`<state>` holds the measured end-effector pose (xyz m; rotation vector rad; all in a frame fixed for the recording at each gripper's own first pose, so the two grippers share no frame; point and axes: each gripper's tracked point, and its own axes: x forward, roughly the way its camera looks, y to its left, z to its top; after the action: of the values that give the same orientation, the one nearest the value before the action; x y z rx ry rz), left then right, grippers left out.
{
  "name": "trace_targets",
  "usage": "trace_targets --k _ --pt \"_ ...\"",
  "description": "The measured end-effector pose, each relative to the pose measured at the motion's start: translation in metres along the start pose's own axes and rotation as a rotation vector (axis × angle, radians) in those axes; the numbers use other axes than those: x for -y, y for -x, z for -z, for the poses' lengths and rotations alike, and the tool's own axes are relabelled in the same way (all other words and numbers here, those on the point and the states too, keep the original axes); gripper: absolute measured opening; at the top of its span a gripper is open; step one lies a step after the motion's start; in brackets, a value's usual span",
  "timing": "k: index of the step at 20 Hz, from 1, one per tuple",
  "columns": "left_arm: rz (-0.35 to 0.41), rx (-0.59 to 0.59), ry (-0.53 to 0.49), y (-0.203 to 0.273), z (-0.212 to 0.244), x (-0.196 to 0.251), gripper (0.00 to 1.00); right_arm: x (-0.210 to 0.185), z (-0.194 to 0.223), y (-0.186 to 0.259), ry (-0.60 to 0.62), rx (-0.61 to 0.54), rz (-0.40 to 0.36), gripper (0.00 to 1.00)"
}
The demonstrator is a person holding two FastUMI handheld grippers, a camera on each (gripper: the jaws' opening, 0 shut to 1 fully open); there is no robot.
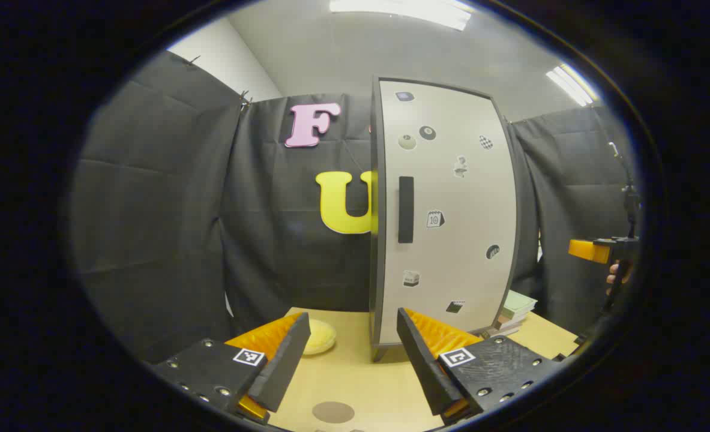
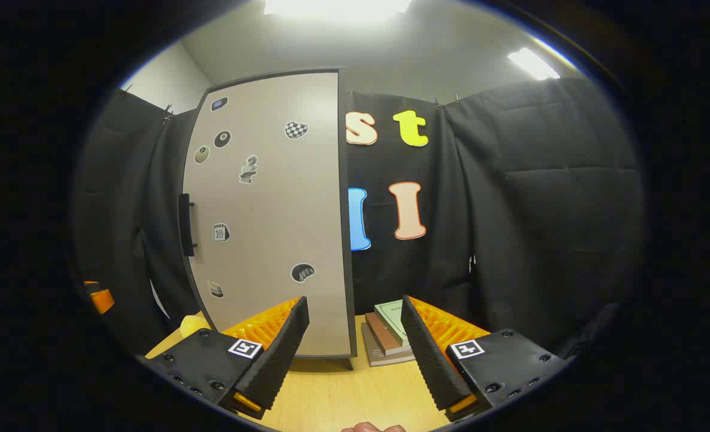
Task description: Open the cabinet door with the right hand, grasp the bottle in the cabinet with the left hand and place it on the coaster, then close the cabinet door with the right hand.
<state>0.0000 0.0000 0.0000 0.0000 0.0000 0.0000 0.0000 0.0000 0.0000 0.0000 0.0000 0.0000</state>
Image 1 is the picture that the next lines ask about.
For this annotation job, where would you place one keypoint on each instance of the grey brown book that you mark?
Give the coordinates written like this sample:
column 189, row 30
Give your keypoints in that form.
column 502, row 332

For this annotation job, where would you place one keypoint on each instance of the pale yellow round cushion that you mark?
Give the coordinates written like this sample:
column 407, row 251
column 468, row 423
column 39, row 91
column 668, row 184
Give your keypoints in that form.
column 321, row 337

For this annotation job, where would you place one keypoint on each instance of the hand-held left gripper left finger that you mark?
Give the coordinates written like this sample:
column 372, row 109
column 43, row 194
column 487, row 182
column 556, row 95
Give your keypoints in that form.
column 285, row 366

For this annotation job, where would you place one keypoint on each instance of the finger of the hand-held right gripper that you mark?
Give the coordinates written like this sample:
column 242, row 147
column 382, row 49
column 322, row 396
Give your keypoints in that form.
column 589, row 250

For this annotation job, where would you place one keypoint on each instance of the green booklet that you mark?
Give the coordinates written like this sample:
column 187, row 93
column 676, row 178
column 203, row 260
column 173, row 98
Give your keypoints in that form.
column 520, row 303

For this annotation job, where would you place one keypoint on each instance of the round brown coaster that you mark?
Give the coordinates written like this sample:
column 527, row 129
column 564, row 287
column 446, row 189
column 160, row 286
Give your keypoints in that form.
column 333, row 412

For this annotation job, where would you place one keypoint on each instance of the dark grey cabinet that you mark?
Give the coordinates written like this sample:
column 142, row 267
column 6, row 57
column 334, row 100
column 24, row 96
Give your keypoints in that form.
column 377, row 240

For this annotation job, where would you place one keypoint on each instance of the ceiling light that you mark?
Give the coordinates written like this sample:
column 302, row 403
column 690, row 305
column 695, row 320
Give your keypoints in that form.
column 572, row 84
column 403, row 11

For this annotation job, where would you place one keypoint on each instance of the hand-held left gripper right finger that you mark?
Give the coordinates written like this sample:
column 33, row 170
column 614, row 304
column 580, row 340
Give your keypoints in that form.
column 421, row 366

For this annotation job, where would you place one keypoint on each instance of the beige cabinet door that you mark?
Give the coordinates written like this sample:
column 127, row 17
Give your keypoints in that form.
column 451, row 240

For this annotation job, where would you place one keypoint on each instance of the black backdrop cloth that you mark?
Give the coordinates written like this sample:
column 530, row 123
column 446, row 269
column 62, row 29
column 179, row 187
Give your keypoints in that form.
column 168, row 210

